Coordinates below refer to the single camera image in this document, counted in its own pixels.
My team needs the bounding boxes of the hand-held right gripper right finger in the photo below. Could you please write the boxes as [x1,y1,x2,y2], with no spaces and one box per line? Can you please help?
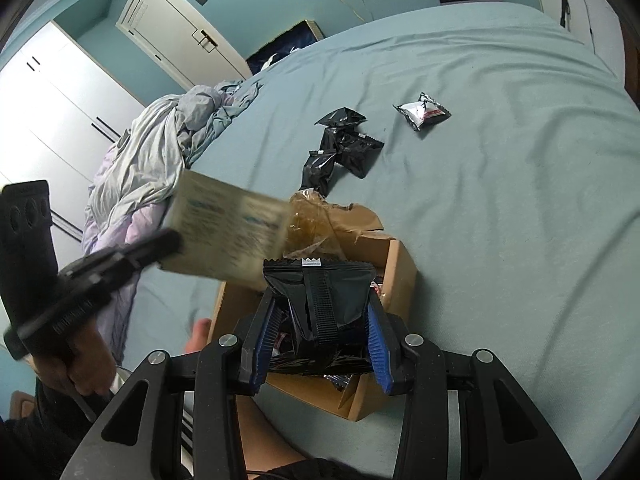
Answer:
[366,294,581,480]

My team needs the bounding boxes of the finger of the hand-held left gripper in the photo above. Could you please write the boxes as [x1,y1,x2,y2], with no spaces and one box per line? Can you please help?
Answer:
[57,230,182,291]

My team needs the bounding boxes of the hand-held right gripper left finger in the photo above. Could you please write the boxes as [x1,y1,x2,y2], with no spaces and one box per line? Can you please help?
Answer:
[60,294,282,480]

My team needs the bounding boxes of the pile of snack packets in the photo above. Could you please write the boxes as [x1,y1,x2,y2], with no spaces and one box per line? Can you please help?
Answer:
[270,282,396,392]

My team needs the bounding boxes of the black foil snack packet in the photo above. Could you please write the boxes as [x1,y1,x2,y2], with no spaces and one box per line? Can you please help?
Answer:
[322,127,386,179]
[300,150,340,196]
[315,107,367,128]
[262,256,378,356]

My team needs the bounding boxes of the brown cardboard box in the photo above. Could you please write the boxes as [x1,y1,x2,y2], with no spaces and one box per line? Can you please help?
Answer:
[207,202,418,422]

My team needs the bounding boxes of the beige printed sachet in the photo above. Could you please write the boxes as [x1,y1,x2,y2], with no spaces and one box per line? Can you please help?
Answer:
[159,170,291,292]

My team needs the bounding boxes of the person's left hand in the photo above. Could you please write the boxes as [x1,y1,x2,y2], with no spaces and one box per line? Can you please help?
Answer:
[32,327,118,398]

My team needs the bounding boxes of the pale pink blanket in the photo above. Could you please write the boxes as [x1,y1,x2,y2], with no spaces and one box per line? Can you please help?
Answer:
[80,195,173,366]

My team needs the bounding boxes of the person's bare foot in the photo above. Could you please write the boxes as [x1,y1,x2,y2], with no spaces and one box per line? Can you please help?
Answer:
[186,319,213,353]

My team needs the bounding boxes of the crumpled grey duvet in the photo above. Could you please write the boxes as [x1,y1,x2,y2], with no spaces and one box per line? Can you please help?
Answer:
[82,79,263,241]

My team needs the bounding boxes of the crumpled clear plastic wrap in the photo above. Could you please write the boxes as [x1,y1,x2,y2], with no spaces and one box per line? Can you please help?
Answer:
[287,189,346,256]

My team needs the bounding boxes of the white wardrobe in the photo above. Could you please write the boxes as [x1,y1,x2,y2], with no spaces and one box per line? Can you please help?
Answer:
[0,20,146,261]

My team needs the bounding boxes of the bed with teal sheet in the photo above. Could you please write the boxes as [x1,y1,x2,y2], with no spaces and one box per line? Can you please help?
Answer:
[120,1,640,480]

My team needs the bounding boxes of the white door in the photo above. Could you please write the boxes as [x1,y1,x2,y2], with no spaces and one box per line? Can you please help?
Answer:
[116,0,253,88]

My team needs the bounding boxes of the white printed snack packet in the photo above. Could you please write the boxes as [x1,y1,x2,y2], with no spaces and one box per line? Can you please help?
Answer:
[392,92,452,132]

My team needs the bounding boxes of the white cabinet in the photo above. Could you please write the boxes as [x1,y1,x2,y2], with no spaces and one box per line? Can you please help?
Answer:
[527,0,626,68]

